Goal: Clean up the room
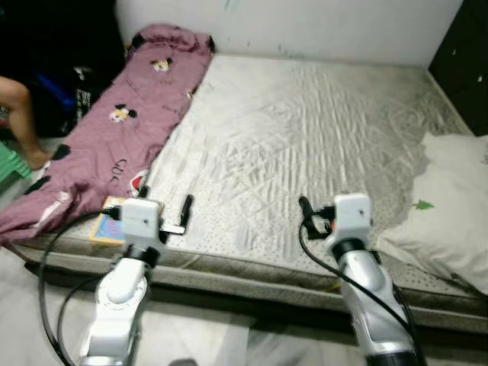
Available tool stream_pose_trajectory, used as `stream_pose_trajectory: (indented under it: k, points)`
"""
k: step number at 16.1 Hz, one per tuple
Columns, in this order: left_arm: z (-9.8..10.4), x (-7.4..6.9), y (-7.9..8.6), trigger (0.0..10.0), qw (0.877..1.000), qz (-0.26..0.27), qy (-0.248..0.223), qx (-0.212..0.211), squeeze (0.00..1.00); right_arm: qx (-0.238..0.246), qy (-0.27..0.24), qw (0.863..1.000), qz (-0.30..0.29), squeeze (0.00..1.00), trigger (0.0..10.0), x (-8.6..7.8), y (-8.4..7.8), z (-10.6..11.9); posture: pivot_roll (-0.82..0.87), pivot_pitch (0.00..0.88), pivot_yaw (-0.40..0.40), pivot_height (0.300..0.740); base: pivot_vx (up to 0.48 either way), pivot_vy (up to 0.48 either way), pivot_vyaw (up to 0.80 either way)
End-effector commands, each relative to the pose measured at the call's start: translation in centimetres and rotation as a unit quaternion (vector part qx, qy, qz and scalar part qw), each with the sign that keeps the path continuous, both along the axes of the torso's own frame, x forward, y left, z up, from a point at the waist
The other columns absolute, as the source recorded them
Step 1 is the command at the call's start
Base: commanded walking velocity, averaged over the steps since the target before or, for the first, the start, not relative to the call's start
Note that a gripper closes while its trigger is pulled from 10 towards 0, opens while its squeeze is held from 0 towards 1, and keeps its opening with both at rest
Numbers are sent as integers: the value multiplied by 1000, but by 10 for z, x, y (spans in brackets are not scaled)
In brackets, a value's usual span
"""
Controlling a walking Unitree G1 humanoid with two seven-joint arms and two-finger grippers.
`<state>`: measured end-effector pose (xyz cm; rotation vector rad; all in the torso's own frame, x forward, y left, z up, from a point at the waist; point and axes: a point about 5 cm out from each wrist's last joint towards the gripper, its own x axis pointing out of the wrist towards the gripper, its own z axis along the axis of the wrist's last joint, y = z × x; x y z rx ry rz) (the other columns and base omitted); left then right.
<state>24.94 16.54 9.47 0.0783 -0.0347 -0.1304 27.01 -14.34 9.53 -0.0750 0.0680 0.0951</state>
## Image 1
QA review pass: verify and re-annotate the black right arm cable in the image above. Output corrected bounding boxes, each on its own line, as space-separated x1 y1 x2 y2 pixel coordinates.
298 205 416 359

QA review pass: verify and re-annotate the colourful children's book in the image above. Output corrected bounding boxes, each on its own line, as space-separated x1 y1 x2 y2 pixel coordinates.
88 195 129 246

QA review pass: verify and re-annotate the white pillow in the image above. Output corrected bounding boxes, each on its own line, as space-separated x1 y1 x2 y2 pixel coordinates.
376 133 488 296

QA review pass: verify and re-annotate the purple cartoon print blanket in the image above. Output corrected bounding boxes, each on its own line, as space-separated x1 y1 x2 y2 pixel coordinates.
0 23 216 246

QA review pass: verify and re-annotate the black tufted headboard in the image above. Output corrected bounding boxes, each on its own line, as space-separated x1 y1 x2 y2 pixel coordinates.
427 0 488 136

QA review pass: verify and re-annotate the white quilted mattress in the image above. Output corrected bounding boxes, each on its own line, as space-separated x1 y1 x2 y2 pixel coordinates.
9 52 488 336

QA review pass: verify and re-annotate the person bare leg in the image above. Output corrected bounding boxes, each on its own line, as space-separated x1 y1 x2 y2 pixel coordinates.
0 76 53 171

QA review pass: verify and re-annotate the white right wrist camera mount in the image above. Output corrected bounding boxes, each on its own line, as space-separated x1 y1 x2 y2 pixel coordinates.
323 193 374 246

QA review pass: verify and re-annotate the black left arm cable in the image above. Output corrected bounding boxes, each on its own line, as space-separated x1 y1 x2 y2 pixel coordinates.
56 274 108 366
38 208 123 366

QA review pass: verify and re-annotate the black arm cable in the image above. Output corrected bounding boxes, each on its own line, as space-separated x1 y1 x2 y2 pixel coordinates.
38 208 123 366
298 205 416 359
56 274 108 366

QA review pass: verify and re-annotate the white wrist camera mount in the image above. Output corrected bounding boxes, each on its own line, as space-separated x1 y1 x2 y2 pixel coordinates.
118 197 165 249
323 193 374 246

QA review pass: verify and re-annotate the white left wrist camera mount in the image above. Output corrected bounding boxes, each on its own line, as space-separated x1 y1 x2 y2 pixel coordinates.
118 197 165 249

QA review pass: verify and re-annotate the green plastic stool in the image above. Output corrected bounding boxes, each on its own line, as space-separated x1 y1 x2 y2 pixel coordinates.
0 141 33 184

